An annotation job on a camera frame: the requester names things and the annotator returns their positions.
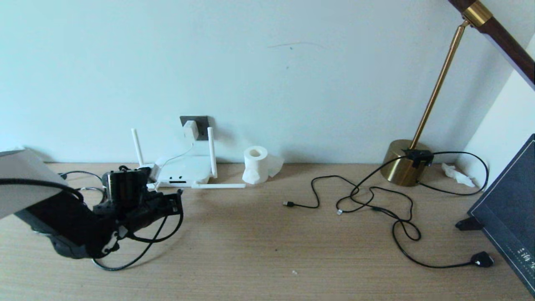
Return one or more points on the brass desk lamp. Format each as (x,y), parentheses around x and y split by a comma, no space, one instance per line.
(399,169)

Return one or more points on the white power adapter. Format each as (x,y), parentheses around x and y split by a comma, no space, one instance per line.
(190,130)

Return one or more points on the grey wall socket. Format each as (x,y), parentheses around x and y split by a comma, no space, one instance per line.
(203,123)

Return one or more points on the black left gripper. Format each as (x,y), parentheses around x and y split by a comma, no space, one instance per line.
(146,211)

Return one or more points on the white toilet paper roll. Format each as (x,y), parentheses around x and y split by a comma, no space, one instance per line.
(256,165)

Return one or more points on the crumpled white tissue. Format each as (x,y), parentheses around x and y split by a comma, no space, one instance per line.
(457,174)

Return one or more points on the white router with antennas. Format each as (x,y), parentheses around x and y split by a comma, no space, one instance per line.
(188,169)

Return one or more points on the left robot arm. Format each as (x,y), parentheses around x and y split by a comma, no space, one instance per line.
(25,184)

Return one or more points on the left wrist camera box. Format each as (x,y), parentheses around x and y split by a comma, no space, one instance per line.
(154,172)

